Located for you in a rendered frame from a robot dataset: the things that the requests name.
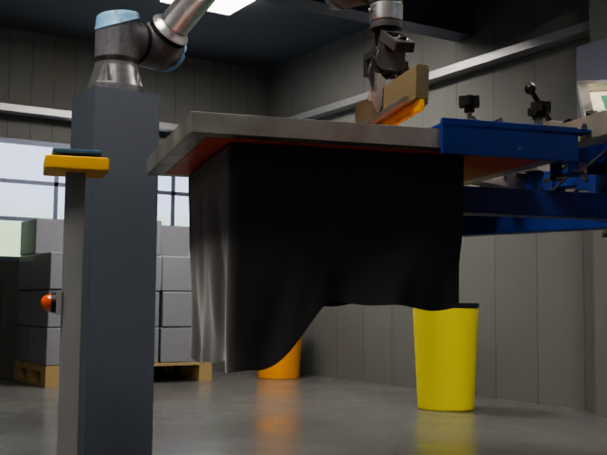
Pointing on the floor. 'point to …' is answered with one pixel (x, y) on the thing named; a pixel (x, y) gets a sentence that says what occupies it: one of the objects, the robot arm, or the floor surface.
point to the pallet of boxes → (30, 343)
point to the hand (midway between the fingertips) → (388, 108)
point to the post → (71, 288)
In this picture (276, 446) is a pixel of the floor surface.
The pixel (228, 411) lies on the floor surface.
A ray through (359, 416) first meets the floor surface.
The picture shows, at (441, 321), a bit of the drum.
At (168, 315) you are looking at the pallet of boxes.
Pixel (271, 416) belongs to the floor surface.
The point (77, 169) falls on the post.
